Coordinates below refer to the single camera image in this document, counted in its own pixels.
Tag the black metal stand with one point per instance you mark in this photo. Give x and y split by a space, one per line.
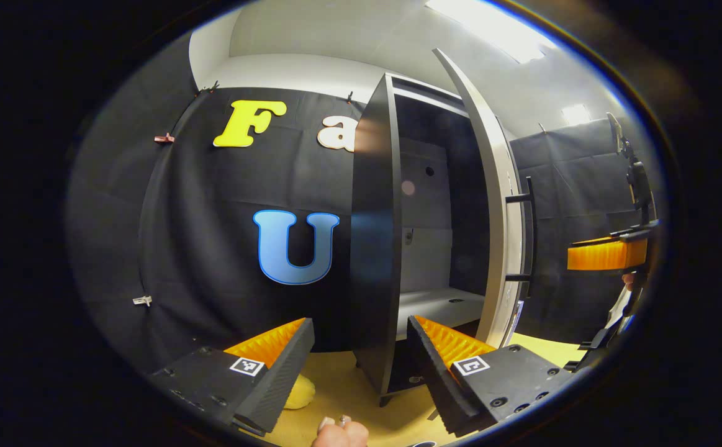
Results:
596 347

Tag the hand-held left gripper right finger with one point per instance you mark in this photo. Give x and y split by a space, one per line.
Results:
435 382

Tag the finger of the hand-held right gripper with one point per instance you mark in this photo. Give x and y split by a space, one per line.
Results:
637 231

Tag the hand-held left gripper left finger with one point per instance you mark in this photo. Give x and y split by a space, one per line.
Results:
283 372

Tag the beige cabinet door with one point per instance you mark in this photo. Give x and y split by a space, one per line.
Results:
503 236

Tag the white clip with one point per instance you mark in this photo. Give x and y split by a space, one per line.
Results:
142 300

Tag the white cloth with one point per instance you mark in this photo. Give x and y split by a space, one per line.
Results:
618 310

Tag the black backdrop cloth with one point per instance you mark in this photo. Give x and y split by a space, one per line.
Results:
212 205

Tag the copper clip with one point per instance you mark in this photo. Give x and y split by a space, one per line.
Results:
164 138

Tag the dark grey cabinet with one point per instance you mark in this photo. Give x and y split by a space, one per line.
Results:
373 248

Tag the yellow bumpy bun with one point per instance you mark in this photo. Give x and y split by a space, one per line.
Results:
302 394

